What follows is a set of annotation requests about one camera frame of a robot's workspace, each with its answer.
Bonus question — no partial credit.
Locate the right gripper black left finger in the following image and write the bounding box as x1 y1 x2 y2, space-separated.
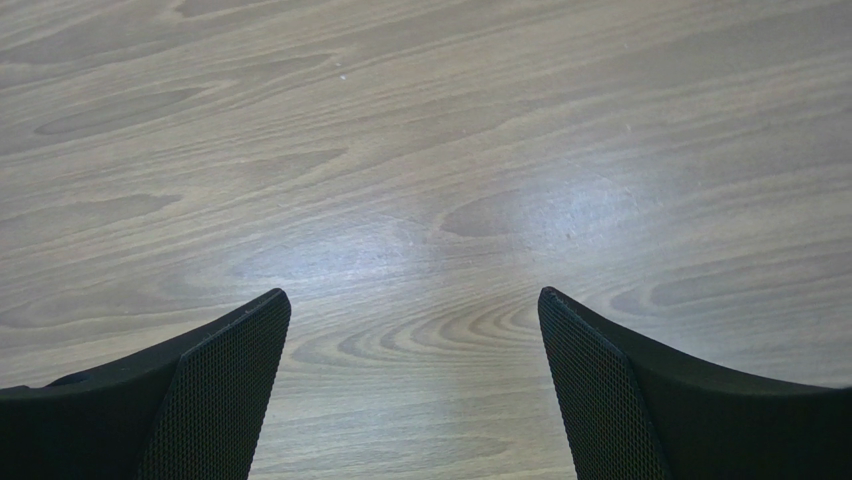
1 288 291 479

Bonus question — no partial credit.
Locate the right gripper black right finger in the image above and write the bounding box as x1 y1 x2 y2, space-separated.
537 287 851 479

